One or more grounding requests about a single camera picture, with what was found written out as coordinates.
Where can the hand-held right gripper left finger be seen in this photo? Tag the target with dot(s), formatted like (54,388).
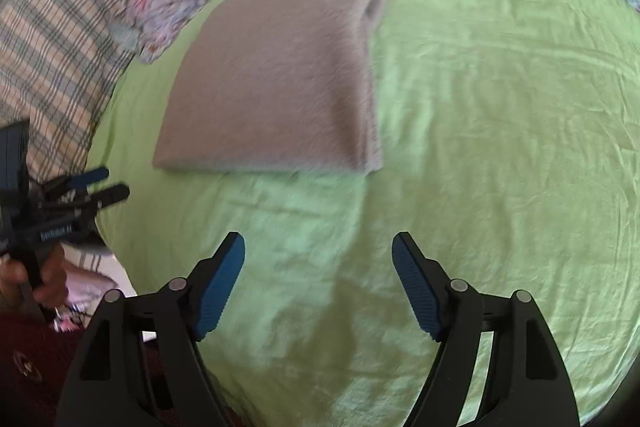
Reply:
(222,279)

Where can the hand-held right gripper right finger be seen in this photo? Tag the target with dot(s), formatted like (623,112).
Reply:
(417,282)

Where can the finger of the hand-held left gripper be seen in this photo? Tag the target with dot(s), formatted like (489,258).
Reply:
(92,177)
(112,196)

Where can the beige knit sweater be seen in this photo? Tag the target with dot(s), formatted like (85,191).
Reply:
(280,82)

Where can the person's left hand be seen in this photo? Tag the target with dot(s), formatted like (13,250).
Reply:
(52,277)

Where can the striped white cloth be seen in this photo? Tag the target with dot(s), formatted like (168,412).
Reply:
(92,257)

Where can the pink cloth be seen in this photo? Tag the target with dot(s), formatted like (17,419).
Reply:
(87,289)

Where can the plaid quilt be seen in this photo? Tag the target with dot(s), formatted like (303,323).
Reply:
(50,57)

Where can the person's maroon clothing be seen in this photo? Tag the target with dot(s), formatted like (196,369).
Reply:
(35,377)

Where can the light green bed sheet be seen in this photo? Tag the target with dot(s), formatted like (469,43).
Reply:
(500,157)

